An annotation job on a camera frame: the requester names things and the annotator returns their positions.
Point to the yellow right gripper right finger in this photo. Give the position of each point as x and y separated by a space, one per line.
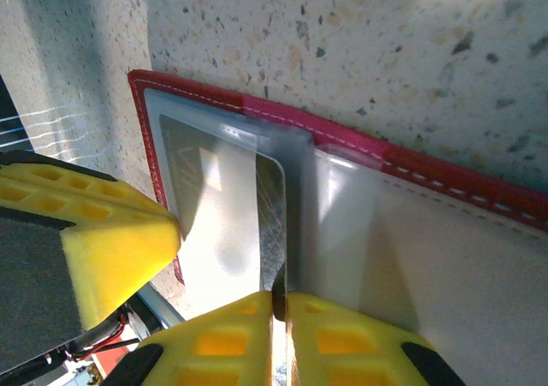
342 347

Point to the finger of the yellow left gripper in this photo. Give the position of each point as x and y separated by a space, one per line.
120 240

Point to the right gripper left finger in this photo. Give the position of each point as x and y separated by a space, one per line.
214 347

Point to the silver patterned credit card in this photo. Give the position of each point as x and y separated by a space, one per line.
274 215

